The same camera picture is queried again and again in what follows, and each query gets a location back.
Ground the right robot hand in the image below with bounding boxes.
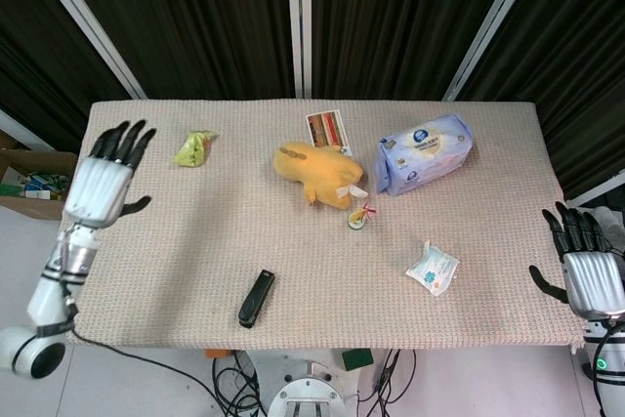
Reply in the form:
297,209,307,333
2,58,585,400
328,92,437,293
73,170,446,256
528,200,625,321

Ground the white partition frame post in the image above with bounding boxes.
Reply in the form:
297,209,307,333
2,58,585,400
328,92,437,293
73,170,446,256
441,0,548,102
32,0,148,101
285,0,313,100

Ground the green block under table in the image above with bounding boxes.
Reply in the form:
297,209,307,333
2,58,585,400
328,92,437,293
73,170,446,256
341,348,374,372

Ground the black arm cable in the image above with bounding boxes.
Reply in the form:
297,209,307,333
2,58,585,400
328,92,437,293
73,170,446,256
57,240,221,416

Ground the green snack bag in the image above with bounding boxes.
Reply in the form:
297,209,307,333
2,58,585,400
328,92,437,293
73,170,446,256
173,129,218,168

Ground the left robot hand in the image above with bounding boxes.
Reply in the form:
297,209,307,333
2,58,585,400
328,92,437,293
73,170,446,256
62,118,158,229

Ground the striped picture postcard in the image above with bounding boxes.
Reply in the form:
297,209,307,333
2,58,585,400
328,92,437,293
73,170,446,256
305,110,354,157

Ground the black floor cable bundle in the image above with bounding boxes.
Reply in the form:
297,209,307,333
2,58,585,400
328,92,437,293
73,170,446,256
210,349,416,417

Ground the white crumpled plastic bag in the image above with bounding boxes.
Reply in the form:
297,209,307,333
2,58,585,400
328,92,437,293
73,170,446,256
585,205,625,262

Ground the beige waffle tablecloth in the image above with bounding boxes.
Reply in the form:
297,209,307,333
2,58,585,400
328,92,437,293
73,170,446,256
70,98,586,353

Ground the cardboard box with clutter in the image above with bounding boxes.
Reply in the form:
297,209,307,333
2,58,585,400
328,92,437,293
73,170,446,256
0,129,79,221

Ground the black stapler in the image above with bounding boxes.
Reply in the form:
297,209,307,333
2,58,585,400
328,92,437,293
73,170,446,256
237,269,276,329

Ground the blue tissue pack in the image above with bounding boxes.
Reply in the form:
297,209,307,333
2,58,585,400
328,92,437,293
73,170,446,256
374,112,476,196

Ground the small white medical packet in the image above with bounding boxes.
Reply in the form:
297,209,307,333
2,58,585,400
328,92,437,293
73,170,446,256
405,239,461,298

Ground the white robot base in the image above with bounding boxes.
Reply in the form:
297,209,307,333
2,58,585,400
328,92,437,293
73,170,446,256
267,349,361,417

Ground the yellow plush pig toy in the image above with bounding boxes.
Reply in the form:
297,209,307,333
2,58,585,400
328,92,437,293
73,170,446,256
272,141,365,210

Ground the dark pleated curtain panel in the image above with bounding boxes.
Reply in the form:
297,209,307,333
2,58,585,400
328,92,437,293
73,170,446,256
311,0,534,101
0,0,134,154
457,0,625,201
48,0,300,100

